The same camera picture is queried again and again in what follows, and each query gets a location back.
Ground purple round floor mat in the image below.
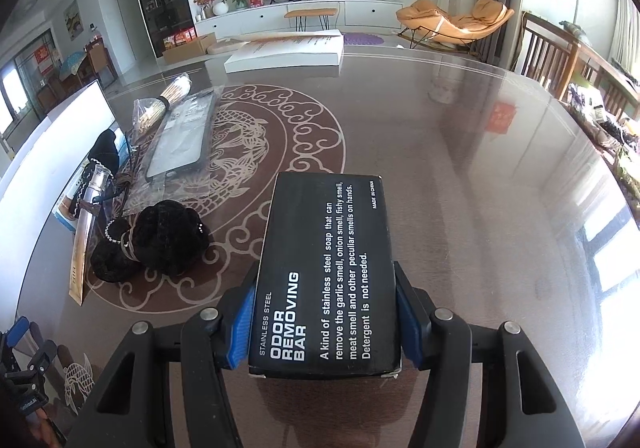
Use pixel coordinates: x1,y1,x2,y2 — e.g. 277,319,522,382
343,32,384,46

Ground gold HIH tube box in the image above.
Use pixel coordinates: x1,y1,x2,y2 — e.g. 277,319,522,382
68,200,100,305

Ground clear perfume bottle gold cap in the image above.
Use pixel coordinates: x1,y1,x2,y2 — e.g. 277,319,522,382
79,163,112,216

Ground cardboard box on floor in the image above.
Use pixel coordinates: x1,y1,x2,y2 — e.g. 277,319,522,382
163,34,217,64

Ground packaged phone case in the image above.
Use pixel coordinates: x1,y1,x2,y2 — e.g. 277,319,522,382
122,86,222,215

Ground wooden dining chair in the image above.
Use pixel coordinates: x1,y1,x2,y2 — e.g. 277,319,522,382
510,12,639,120

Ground bagged bundle of sticks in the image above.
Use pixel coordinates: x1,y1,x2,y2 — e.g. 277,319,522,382
132,72,192,135

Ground white box lid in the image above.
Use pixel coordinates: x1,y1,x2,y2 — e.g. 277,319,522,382
224,29,345,74

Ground red flower vase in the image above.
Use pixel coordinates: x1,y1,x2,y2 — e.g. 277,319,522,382
192,0,216,18

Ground large white storage box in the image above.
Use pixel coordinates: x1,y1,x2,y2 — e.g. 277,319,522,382
0,78,120,220

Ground black velvet scrunchie bow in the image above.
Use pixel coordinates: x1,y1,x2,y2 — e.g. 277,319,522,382
90,200,210,283

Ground black embroidered velvet pouch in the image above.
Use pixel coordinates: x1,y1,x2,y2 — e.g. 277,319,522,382
76,129,119,200

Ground black odor removing bar box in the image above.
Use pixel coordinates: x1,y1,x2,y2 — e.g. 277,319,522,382
248,172,401,380

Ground white tv cabinet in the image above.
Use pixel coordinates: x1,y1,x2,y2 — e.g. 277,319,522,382
195,0,404,38

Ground orange lounge chair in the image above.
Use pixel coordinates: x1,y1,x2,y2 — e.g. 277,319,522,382
396,0,514,49

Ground wooden bench stool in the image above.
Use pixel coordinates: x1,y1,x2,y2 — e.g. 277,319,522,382
284,8,337,31

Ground blue white ointment box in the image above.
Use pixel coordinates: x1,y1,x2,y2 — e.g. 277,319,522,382
52,127,129,231

